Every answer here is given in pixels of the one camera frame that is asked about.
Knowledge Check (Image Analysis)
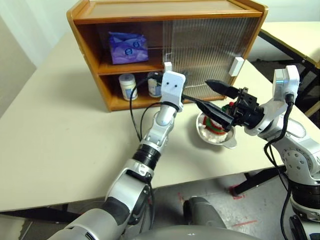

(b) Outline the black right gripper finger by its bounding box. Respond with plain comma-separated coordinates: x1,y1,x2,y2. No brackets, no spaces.
204,79,240,99
195,99,235,133

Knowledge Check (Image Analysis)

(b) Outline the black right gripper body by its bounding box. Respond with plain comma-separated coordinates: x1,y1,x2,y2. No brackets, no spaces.
231,86,259,126

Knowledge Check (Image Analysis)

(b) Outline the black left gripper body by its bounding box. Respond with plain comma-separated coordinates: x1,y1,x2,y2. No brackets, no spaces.
154,72,164,88

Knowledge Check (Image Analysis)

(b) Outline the white salad dressing bottle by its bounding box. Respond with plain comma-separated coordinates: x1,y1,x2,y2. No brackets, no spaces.
147,71,163,99
118,73,139,102

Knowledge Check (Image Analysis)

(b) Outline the purple tissue package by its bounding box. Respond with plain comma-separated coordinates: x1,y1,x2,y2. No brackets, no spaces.
107,31,150,65

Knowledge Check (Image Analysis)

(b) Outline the red green white plush toy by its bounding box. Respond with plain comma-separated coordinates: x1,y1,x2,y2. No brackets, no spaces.
198,102,235,144

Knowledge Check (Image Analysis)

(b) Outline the brown wooden cabinet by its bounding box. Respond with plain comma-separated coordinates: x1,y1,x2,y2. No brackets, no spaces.
66,0,270,112

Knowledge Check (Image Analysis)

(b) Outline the clear ribbed sliding door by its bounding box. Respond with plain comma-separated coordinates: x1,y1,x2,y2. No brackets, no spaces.
161,16,260,99

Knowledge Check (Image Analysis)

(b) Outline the black table leg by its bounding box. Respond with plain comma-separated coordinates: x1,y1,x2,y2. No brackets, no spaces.
229,166,287,196

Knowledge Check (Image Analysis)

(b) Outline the dark grey rounded shape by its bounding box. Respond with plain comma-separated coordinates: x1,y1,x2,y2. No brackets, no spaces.
183,196,227,229

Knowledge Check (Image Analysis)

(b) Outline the grey robot torso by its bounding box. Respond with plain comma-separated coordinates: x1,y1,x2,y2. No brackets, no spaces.
117,223,253,240

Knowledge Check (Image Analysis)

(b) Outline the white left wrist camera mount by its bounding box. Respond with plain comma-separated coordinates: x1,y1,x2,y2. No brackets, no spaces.
159,70,187,112

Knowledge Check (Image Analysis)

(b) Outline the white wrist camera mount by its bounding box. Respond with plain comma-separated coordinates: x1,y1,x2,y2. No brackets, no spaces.
272,65,301,104
159,70,187,112

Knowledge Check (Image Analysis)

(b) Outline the metal bowl with handle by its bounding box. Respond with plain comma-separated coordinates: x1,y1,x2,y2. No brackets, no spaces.
195,111,238,150

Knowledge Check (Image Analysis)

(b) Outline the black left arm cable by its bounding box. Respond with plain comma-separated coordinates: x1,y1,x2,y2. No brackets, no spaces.
128,76,163,142

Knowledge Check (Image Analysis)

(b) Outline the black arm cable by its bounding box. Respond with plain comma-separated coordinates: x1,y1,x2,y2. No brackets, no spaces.
264,92,296,240
128,76,163,142

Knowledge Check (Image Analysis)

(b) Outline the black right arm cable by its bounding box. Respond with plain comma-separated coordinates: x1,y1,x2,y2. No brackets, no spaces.
264,92,296,240

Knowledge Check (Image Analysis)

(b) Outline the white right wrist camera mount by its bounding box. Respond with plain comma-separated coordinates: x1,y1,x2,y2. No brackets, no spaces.
272,65,301,104

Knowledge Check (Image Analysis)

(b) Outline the cream table with black frame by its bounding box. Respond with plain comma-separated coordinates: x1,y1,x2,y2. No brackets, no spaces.
258,20,320,118

